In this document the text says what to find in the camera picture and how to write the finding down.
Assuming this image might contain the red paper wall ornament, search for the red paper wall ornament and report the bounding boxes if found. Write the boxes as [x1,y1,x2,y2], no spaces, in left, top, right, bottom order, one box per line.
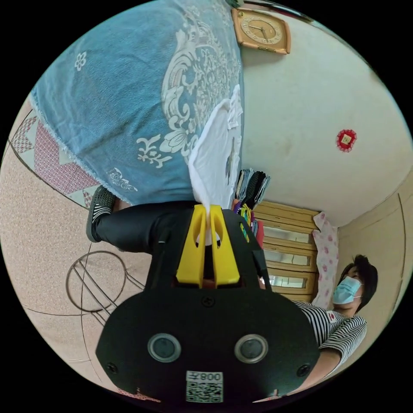
[336,129,358,153]

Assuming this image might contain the wooden cupboard with glass panes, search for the wooden cupboard with glass panes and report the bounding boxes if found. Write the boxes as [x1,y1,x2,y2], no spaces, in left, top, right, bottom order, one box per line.
[253,200,321,305]

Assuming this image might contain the person's left forearm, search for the person's left forearm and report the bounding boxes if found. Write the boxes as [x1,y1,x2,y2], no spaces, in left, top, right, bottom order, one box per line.
[277,342,343,399]

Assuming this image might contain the pile of clothes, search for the pile of clothes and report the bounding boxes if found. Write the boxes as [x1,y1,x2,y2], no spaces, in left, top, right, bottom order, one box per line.
[231,167,272,241]

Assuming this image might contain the square tan wall clock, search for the square tan wall clock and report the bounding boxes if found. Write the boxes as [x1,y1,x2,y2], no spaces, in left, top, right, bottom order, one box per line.
[231,7,292,55]

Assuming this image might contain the white patterned short sleeve shirt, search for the white patterned short sleeve shirt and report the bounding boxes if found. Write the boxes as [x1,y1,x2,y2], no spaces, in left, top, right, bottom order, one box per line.
[188,84,244,247]

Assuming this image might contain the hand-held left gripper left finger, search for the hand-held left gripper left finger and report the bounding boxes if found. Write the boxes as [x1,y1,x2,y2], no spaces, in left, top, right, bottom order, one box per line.
[175,205,208,288]

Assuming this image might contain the bed with blue floral quilt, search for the bed with blue floral quilt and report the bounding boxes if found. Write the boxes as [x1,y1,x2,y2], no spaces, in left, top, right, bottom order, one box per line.
[6,0,247,211]

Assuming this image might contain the pink flowered curtain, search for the pink flowered curtain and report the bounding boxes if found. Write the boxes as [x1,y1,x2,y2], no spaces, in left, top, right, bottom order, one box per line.
[311,211,340,311]

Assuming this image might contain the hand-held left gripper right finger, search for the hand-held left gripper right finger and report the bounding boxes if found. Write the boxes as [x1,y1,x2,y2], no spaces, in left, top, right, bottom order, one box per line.
[210,206,241,288]

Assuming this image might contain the person's body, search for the person's body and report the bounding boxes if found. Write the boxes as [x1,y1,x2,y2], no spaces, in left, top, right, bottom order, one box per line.
[85,185,379,359]

